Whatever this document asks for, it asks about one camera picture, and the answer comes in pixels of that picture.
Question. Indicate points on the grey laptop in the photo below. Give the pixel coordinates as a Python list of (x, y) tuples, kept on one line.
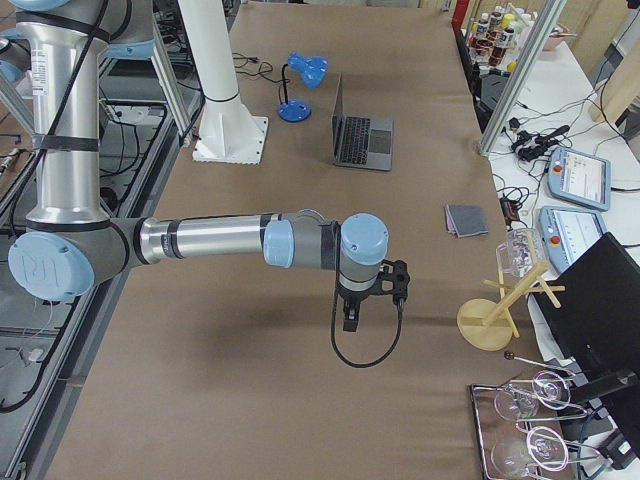
[(360, 142)]

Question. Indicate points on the folded grey purple cloth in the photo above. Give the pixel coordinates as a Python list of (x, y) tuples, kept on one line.
[(465, 220)]

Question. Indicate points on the metal wire glass rack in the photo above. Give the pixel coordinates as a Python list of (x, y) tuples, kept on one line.
[(518, 424)]

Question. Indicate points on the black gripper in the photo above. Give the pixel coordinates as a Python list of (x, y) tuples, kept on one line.
[(353, 297)]

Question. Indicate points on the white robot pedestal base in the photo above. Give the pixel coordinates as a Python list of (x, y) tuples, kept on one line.
[(228, 132)]

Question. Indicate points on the wooden mug tree stand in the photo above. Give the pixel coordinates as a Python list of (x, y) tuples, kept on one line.
[(488, 325)]

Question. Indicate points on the clear wine glass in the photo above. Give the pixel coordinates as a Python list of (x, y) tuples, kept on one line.
[(535, 455), (521, 399)]

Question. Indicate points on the upper clear wine glass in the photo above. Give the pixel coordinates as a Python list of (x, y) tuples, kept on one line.
[(521, 399)]

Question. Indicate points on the lower clear wine glass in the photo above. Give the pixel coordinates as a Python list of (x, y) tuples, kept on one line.
[(535, 455)]

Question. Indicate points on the lower blue teach pendant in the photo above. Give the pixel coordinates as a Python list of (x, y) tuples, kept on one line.
[(567, 233)]

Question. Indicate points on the clear glass mug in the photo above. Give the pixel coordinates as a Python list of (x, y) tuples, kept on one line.
[(522, 248)]

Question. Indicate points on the spice bottle rack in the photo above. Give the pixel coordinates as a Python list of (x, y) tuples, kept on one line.
[(496, 35)]

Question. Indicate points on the black monitor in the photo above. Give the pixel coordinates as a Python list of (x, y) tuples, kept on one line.
[(597, 324)]

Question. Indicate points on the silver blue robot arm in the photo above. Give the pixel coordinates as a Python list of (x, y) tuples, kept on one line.
[(72, 245)]

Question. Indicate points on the blue teach pendant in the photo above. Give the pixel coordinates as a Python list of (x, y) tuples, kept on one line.
[(567, 233), (580, 178)]

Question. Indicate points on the upper blue teach pendant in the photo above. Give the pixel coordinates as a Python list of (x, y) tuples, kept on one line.
[(580, 178)]

